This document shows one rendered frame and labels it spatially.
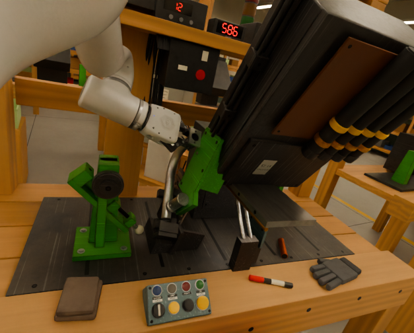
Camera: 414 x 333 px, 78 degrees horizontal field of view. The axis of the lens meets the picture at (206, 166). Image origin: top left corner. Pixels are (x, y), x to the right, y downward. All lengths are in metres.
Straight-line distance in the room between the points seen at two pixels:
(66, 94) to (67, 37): 0.82
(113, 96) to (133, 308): 0.50
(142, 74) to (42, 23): 0.75
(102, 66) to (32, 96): 0.56
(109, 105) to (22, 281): 0.46
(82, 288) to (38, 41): 0.55
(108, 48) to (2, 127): 0.60
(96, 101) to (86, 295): 0.44
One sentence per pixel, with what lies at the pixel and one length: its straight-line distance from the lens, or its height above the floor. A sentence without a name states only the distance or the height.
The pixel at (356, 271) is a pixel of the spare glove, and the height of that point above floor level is 0.92.
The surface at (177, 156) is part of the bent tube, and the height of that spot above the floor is 1.15.
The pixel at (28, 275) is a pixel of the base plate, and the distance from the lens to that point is 0.78.
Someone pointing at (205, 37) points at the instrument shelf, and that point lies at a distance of 0.90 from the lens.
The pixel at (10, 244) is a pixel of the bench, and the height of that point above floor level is 0.88.
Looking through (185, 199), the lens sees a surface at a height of 1.08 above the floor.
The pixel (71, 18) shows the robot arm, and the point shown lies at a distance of 0.26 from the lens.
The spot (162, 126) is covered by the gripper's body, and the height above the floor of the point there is 1.26.
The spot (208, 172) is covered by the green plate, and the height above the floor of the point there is 1.17.
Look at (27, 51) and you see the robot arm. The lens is 0.25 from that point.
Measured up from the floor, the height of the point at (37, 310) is 0.90.
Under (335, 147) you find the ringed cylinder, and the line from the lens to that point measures 0.72.
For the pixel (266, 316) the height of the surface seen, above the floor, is 0.86.
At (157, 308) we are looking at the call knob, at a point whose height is 0.94.
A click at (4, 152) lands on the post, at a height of 1.04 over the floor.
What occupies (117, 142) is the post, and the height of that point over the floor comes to 1.11.
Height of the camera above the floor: 1.44
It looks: 21 degrees down
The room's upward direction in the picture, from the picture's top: 13 degrees clockwise
